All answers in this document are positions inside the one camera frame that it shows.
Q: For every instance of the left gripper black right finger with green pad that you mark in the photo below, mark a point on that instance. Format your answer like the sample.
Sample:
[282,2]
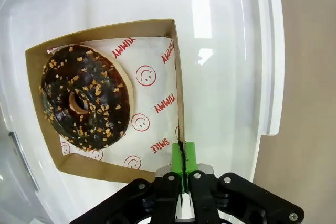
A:
[202,195]

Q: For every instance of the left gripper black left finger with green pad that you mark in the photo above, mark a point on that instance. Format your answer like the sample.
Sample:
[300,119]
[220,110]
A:
[165,195]

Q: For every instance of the cardboard tray with chocolate donut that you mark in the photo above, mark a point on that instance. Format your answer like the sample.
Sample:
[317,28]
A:
[34,58]

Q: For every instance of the smiley paper under chocolate donut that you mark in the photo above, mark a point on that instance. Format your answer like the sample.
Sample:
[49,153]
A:
[157,77]

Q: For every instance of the chocolate donut with nut bits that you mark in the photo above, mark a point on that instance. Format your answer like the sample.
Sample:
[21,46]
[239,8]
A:
[63,82]

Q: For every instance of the white plastic container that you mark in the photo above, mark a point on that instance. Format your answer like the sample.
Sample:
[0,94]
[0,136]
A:
[223,51]

